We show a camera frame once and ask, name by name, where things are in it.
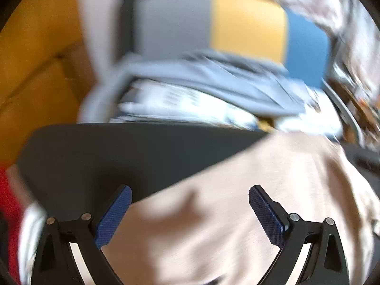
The white deer print cushion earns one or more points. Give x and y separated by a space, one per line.
178 101

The grey yellow blue armchair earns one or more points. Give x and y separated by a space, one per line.
246 23

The red cloth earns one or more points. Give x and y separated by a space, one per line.
10 213

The grey-blue garment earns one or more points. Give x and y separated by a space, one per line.
222 77

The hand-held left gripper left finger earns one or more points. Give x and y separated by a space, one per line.
114 218

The white grey towel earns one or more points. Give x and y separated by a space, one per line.
29 237

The beige knit sweater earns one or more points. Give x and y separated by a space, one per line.
222 228

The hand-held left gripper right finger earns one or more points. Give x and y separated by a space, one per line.
267 216

